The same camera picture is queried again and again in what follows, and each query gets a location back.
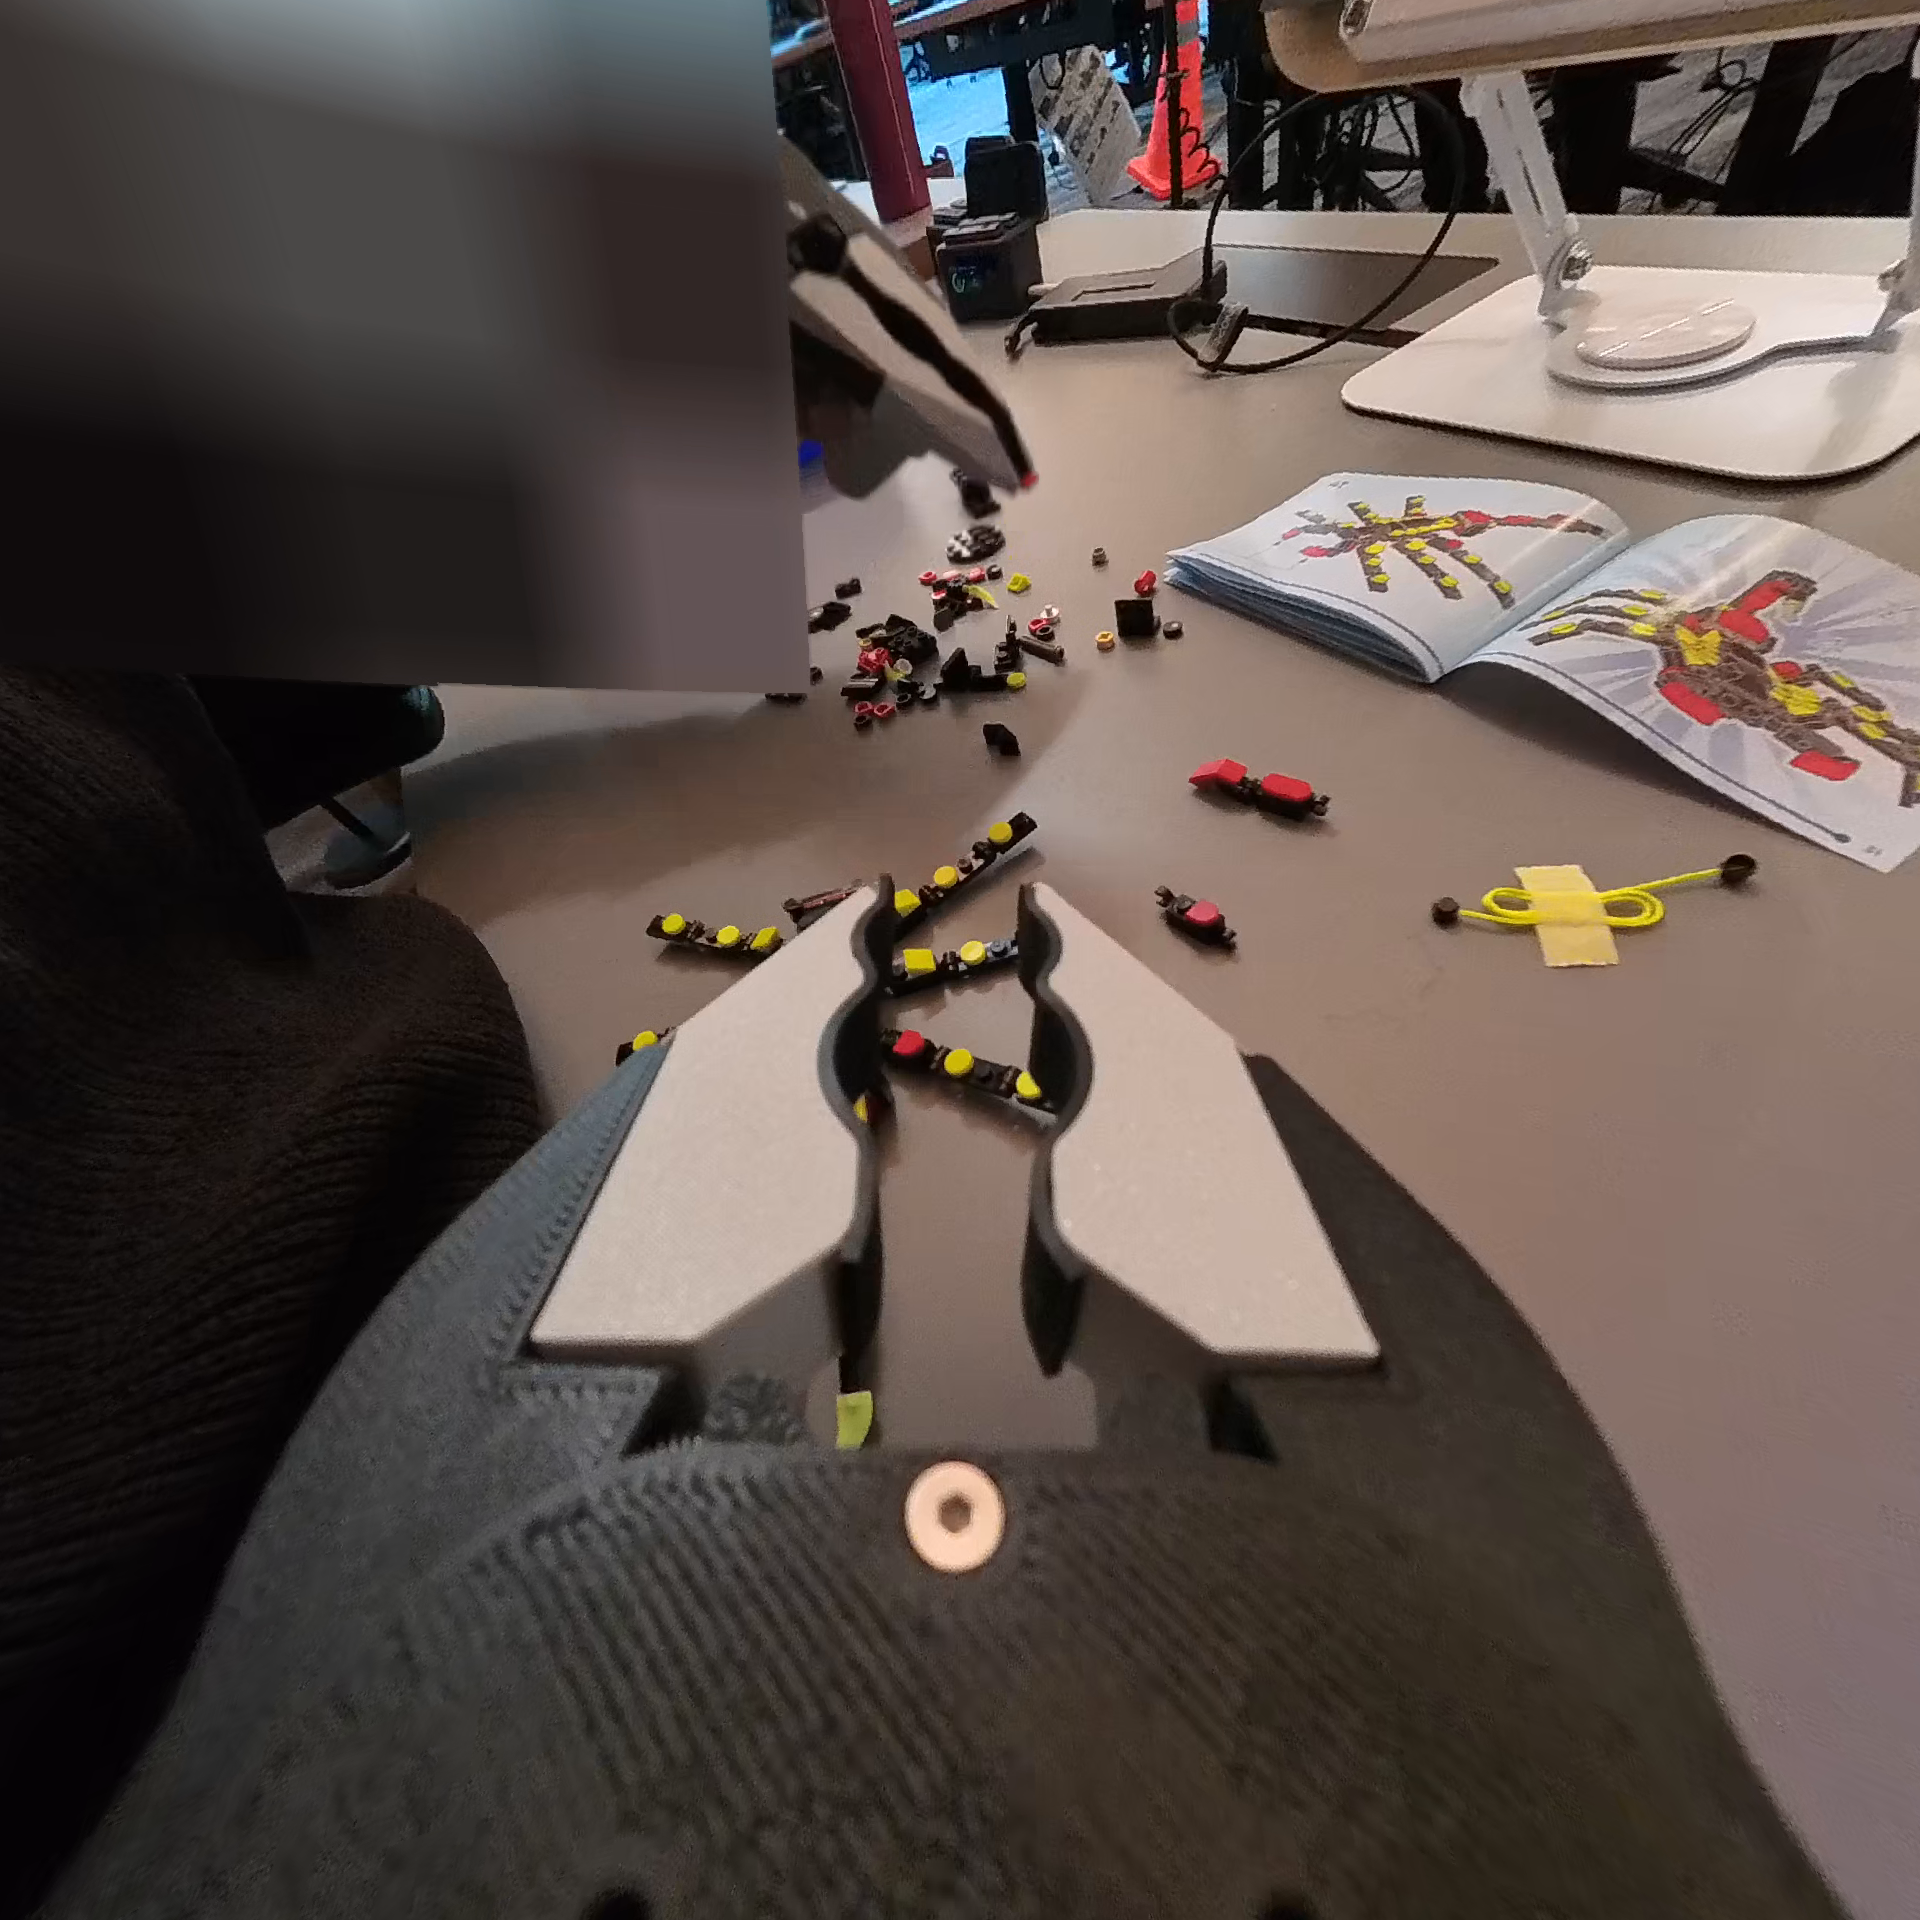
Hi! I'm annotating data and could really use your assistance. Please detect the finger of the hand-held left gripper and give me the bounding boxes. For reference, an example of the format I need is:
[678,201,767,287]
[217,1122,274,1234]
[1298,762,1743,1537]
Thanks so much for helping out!
[786,274,1025,502]
[779,143,1041,483]

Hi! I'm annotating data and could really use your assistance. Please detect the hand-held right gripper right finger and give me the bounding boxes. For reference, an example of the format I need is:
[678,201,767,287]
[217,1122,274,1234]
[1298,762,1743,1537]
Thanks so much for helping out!
[1018,883,1382,1376]

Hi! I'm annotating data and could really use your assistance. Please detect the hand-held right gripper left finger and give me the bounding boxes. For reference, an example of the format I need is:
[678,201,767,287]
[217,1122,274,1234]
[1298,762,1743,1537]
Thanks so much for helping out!
[529,881,903,1376]

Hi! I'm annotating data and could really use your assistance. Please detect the pile of lego pieces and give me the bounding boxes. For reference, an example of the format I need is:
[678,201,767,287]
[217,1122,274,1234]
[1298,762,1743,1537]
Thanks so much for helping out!
[807,472,1075,758]

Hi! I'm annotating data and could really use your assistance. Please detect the black yellow lego scorpion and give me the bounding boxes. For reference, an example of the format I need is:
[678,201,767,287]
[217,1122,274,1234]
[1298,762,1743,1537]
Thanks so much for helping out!
[613,810,1060,1454]

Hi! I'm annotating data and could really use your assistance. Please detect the red black lego claw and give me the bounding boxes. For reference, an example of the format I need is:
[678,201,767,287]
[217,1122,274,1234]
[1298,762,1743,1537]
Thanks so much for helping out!
[1188,758,1332,824]

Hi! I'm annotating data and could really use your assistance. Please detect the lego instruction booklet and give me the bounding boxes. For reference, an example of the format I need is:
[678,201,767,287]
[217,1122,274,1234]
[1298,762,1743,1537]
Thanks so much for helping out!
[1166,472,1920,876]

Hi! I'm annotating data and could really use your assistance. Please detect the black charger with display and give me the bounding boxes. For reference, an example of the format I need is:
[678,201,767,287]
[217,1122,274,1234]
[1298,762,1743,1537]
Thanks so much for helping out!
[927,135,1047,324]

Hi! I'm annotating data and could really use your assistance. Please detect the black power adapter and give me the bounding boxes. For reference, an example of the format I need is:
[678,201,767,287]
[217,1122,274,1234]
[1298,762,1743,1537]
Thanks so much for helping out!
[1026,259,1233,351]

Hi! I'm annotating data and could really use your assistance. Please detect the white floor sign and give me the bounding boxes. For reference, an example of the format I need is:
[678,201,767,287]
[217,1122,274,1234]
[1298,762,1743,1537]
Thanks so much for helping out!
[1035,46,1143,204]

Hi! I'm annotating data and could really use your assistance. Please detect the orange traffic cone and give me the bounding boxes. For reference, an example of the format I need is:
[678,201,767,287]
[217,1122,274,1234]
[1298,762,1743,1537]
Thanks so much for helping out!
[1126,0,1213,196]

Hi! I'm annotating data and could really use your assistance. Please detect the white tablet stand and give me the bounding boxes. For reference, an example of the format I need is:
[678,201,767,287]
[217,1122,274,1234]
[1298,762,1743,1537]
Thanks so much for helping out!
[1340,66,1920,486]

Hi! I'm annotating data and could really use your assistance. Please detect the dark red post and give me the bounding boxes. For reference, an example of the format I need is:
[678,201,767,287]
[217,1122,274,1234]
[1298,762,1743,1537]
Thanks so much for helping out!
[823,0,932,227]

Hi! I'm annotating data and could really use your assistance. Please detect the yellow string with tape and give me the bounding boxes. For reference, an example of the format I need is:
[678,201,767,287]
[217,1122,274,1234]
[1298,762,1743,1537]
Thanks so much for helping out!
[1431,854,1759,970]

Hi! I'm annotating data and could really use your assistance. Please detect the black cable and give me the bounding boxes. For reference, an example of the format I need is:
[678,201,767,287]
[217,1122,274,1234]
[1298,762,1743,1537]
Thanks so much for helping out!
[1171,82,1466,378]

